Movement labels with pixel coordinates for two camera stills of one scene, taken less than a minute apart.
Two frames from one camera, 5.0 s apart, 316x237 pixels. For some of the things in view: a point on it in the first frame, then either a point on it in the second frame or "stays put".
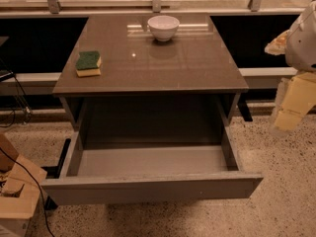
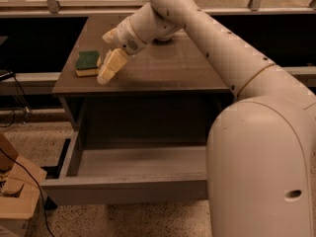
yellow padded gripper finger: [295, 96] -> [114, 62]
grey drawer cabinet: [150, 74] stays put
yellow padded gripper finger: [277, 45] -> [109, 37]
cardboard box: [19, 193] stays put
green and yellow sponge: [89, 63] stays put
